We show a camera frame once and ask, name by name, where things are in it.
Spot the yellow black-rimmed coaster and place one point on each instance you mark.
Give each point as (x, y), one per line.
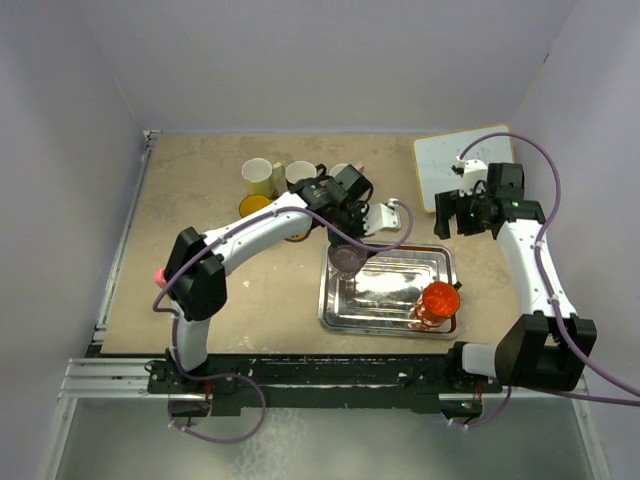
(298, 237)

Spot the aluminium frame rail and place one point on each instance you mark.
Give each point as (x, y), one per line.
(95, 375)

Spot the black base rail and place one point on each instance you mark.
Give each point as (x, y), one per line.
(229, 383)

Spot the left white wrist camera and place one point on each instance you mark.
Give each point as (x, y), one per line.
(382, 217)

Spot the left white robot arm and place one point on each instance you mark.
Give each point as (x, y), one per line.
(193, 283)

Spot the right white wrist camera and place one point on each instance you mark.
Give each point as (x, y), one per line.
(472, 173)

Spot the silver metal tray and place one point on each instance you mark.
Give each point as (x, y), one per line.
(379, 299)

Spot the yellow translucent cup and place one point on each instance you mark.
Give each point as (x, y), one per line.
(252, 204)

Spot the white whiteboard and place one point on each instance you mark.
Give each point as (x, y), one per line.
(436, 155)

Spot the orange translucent cup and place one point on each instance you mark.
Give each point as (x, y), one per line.
(438, 303)

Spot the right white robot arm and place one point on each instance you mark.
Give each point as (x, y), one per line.
(533, 353)

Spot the purple translucent cup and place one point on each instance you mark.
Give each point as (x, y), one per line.
(346, 261)

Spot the yellow-green mug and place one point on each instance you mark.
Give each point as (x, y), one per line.
(261, 177)

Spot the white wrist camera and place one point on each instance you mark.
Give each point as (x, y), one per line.
(472, 173)
(382, 217)

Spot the pink cylinder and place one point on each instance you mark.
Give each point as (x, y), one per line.
(159, 278)

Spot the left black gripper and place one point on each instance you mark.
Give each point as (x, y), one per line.
(359, 210)

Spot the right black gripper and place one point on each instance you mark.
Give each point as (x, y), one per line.
(460, 202)

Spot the black mug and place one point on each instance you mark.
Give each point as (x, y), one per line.
(301, 170)

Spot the pink mug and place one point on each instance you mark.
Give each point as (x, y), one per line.
(345, 171)

